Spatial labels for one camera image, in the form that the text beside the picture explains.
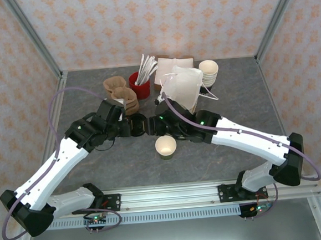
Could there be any white napkin stack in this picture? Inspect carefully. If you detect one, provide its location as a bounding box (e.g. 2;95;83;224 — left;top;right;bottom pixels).
153;54;196;84

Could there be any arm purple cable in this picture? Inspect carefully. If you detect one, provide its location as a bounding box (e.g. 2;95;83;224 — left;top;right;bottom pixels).
0;83;133;240
162;81;321;226

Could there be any grey metal panel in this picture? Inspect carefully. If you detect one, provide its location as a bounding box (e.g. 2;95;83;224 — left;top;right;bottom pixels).
21;207;321;240

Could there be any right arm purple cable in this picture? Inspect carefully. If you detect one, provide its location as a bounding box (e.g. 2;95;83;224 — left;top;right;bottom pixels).
162;81;321;226

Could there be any white paper takeout bag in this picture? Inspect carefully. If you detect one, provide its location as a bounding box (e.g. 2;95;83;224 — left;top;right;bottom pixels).
157;62;221;117

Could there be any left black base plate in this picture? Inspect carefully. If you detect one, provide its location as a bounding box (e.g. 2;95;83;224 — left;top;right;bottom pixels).
99;193;123;213

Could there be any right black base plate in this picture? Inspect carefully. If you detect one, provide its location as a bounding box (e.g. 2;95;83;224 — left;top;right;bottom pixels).
217;183;240;204

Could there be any right circuit board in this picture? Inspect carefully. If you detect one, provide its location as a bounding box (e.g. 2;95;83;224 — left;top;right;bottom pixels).
238;200;274;219

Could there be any red straw holder cup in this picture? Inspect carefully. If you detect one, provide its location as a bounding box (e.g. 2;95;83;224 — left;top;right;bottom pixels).
128;70;152;101

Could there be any circuit board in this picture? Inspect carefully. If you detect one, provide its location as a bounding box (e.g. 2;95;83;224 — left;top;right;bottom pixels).
238;200;274;219
83;213;109;232

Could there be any green paper coffee cup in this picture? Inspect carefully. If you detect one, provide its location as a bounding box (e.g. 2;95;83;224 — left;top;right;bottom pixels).
154;134;178;162

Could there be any aluminium frame post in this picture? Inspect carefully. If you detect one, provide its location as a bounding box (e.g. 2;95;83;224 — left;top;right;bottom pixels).
2;0;65;83
249;0;311;63

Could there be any aluminium table edge rail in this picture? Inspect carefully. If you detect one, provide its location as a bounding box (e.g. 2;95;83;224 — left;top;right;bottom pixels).
254;51;321;240
0;71;81;240

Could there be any left circuit board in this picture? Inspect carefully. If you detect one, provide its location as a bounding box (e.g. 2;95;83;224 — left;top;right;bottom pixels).
83;213;109;232

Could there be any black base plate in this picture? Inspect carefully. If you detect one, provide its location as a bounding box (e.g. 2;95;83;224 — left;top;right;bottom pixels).
217;183;240;204
99;193;123;213

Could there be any slotted grey cable duct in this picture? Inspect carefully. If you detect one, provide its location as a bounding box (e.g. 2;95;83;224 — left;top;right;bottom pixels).
50;205;242;232

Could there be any aluminium mounting rail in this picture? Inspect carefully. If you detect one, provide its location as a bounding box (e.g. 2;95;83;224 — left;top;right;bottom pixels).
50;171;321;218

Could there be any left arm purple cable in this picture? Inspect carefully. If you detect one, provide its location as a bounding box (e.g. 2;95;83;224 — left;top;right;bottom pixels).
0;83;133;240

